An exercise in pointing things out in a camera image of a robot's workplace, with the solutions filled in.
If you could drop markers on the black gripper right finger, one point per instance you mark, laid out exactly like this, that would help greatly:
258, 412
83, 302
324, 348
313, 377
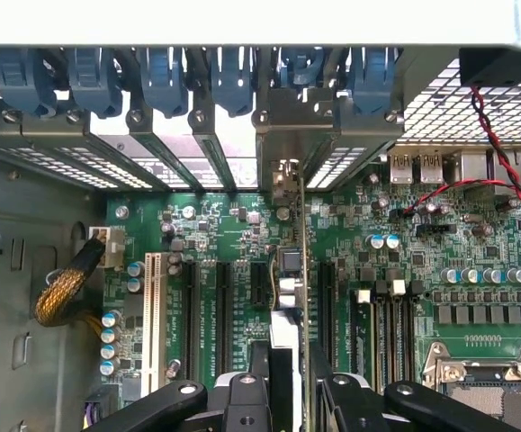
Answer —
327, 400

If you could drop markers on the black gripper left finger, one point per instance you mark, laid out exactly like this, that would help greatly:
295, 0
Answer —
246, 400

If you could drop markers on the black RAM slot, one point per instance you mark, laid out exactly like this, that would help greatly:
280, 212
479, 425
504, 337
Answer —
397, 342
382, 342
412, 342

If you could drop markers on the long black expansion slot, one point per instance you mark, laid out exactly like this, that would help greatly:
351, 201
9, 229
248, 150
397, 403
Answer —
326, 306
223, 315
191, 315

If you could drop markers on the short black expansion slot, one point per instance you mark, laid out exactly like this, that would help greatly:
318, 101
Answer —
260, 283

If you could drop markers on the white expansion slot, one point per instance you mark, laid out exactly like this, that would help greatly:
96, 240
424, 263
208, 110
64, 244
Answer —
155, 315

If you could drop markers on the CPU socket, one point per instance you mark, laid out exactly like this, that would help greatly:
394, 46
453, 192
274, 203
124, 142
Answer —
480, 400

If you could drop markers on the green motherboard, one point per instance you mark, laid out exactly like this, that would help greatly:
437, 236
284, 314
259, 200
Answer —
224, 234

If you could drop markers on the blue slot latch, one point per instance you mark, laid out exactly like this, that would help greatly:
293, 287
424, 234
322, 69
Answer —
233, 85
24, 81
372, 81
93, 85
163, 85
302, 67

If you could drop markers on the black chassis switch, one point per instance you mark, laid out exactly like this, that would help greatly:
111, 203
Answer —
498, 67

